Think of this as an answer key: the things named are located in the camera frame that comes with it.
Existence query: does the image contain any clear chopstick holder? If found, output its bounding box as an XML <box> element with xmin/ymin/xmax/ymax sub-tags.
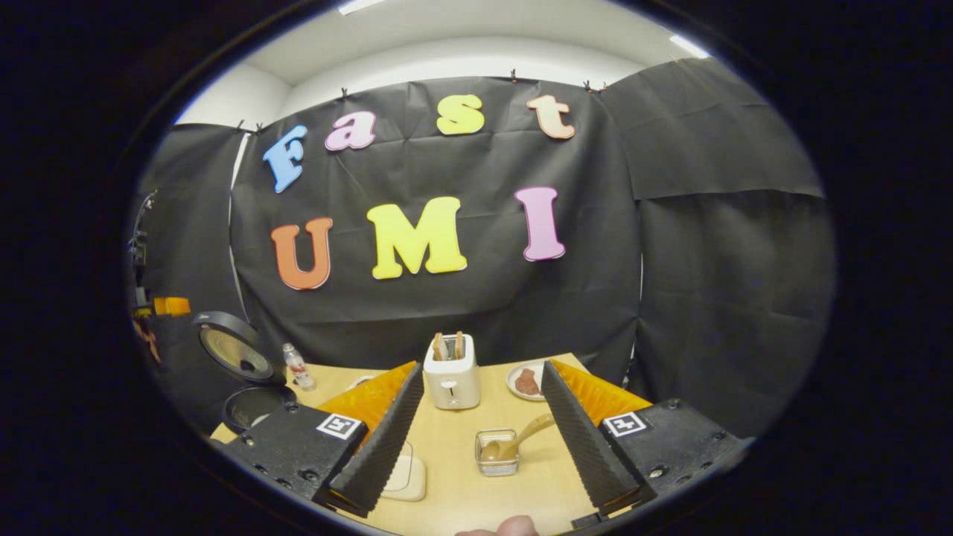
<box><xmin>475</xmin><ymin>428</ymin><xmax>520</xmax><ymax>477</ymax></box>

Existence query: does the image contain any small clear water bottle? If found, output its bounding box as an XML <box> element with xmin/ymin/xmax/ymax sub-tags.
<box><xmin>282</xmin><ymin>342</ymin><xmax>316</xmax><ymax>392</ymax></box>

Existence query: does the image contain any white toaster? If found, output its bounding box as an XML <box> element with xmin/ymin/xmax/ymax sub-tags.
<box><xmin>423</xmin><ymin>334</ymin><xmax>482</xmax><ymax>411</ymax></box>

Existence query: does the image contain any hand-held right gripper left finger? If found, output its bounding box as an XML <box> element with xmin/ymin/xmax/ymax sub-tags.
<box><xmin>211</xmin><ymin>361</ymin><xmax>425</xmax><ymax>519</ymax></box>

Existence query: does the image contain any clear plastic container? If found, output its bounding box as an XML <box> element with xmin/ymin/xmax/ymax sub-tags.
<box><xmin>380</xmin><ymin>441</ymin><xmax>427</xmax><ymax>503</ymax></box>

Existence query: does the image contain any black rice cooker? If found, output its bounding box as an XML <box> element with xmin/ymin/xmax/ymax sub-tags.
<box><xmin>192</xmin><ymin>310</ymin><xmax>300</xmax><ymax>438</ymax></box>

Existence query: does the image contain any wooden spoon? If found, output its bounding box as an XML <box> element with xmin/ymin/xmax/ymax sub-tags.
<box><xmin>482</xmin><ymin>414</ymin><xmax>557</xmax><ymax>461</ymax></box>

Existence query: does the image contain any white round plate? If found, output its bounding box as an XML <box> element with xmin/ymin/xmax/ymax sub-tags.
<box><xmin>506</xmin><ymin>360</ymin><xmax>548</xmax><ymax>403</ymax></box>

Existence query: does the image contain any black backdrop cloth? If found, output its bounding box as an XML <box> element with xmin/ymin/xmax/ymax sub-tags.
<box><xmin>127</xmin><ymin>58</ymin><xmax>838</xmax><ymax>440</ymax></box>

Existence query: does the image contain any ceiling light panel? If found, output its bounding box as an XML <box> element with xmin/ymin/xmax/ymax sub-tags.
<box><xmin>669</xmin><ymin>33</ymin><xmax>712</xmax><ymax>60</ymax></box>

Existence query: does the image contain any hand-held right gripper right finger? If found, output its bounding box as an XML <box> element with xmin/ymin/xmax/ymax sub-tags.
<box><xmin>541</xmin><ymin>360</ymin><xmax>745</xmax><ymax>531</ymax></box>

